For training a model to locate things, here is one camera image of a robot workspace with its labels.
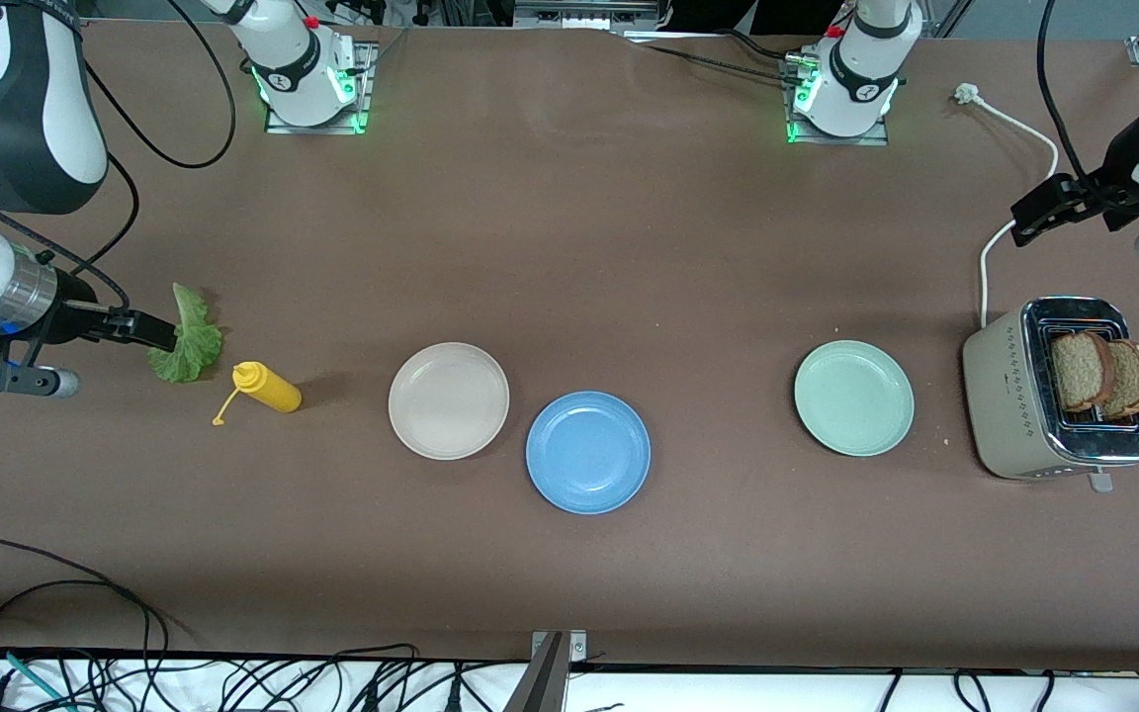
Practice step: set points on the blue round plate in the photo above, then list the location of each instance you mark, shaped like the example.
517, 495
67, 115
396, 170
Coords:
587, 453

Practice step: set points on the beige round plate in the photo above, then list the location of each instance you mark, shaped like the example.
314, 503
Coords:
449, 400

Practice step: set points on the beige chrome toaster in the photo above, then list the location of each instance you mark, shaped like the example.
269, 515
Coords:
1009, 396

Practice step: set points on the green lettuce leaf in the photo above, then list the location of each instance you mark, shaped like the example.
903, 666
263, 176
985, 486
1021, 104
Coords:
192, 341

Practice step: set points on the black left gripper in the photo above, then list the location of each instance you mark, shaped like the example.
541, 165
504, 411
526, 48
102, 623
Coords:
1110, 187

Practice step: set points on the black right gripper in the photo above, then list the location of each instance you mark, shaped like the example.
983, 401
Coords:
76, 306

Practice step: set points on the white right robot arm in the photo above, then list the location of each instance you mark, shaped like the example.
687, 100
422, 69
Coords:
26, 129

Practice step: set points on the grey metal table bracket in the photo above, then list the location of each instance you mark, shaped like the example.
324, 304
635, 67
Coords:
545, 682

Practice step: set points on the yellow squeeze bottle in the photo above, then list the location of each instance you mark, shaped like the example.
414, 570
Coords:
273, 391

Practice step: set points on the brown bread slice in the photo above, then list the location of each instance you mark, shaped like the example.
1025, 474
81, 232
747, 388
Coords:
1079, 371
1135, 381

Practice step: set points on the green round plate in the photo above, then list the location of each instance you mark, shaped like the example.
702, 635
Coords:
854, 398

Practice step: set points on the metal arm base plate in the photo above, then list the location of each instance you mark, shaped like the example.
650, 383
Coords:
368, 89
836, 140

